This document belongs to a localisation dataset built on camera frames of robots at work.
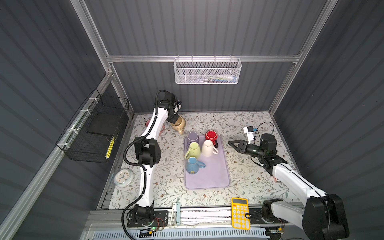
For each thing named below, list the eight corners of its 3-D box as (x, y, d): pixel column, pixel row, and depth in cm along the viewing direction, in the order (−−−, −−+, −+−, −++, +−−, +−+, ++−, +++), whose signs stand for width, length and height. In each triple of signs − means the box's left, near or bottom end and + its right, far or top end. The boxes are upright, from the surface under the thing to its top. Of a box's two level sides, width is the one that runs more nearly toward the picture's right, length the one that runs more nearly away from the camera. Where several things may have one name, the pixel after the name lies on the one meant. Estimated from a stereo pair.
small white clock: (113, 187, 85) (110, 185, 83) (119, 171, 92) (116, 168, 89) (131, 187, 85) (129, 185, 83) (135, 171, 92) (134, 168, 89)
